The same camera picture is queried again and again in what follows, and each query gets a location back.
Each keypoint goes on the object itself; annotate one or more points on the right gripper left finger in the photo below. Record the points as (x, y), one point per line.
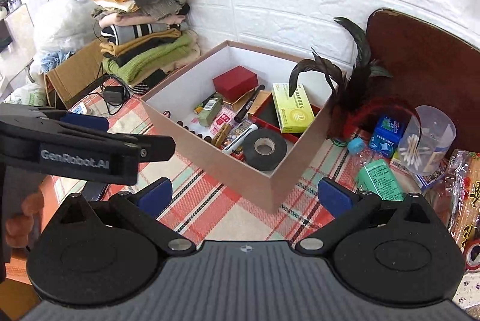
(139, 212)

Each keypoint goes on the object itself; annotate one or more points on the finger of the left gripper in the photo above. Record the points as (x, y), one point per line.
(87, 121)
(145, 148)

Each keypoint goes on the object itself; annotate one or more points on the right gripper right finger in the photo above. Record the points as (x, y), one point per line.
(350, 211)

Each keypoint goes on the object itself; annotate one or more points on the olive small box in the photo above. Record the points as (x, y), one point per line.
(210, 111)

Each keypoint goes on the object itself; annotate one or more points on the wooden clothespin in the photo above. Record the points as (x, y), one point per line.
(222, 134)

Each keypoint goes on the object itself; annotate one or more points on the person's left hand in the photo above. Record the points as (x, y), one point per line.
(20, 226)

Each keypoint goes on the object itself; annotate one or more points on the black power adapter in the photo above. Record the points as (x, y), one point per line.
(115, 95)

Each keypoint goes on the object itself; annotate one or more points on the cardboard storage box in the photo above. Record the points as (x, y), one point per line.
(173, 101)

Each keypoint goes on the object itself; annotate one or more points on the green rectangular pack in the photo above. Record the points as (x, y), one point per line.
(376, 177)

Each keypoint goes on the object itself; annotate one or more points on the plaid bed cloth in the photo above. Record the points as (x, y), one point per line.
(202, 208)

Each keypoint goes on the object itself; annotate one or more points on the brown cardboard carton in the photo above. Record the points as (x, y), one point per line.
(75, 77)

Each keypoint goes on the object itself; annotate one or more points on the blue bottle cap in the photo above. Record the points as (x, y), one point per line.
(356, 146)

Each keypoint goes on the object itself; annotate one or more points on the blue small box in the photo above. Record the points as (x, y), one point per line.
(386, 136)

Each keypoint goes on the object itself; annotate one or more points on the white red plastic bag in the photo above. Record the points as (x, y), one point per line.
(225, 116)

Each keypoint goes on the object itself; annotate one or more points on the colourful card pack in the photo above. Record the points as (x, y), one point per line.
(235, 132)

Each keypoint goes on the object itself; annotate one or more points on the gold brown small box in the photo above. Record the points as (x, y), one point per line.
(260, 99)

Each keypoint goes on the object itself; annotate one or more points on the black marker in box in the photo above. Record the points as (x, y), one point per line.
(246, 107)

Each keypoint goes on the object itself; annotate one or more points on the black tape roll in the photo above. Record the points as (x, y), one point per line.
(264, 149)

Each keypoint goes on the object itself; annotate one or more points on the red gift box lid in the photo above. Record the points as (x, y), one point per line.
(236, 82)

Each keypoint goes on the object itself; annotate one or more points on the clear plastic cup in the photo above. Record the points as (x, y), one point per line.
(426, 140)

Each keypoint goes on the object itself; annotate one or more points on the yellow green medicine box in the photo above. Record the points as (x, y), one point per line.
(294, 111)

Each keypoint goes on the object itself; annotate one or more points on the red box tray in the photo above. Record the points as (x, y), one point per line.
(266, 117)

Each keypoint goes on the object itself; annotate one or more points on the stack of folded clothes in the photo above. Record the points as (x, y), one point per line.
(143, 41)

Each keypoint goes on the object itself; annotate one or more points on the shiny snack package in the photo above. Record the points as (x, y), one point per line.
(463, 170)

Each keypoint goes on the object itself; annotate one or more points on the red tape roll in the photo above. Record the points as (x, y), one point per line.
(472, 255)

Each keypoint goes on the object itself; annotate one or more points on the dark wooden headboard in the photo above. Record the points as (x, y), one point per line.
(429, 66)

